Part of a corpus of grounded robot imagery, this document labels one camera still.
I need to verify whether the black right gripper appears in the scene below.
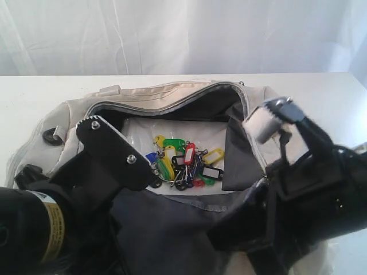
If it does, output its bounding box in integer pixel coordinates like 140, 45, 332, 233
207, 149, 366, 274

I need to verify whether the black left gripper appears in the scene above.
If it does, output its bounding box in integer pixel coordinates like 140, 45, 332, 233
14, 152, 156, 274

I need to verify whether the beige duffel bag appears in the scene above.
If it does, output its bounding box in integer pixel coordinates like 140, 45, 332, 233
5, 80, 367, 275

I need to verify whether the colourful key tag bunch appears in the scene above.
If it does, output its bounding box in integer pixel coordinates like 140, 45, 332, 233
146, 135, 225, 191

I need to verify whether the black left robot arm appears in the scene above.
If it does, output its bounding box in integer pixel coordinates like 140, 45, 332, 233
1, 153, 156, 274

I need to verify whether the white sheer curtain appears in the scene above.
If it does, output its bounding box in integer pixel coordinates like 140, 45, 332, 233
1, 1, 366, 76

